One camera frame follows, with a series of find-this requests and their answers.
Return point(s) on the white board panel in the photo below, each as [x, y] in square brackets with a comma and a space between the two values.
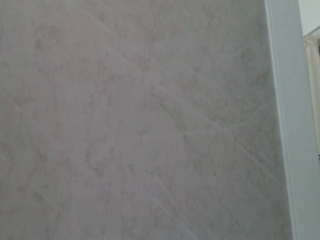
[290, 100]

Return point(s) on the beige curtain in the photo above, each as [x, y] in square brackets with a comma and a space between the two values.
[312, 65]

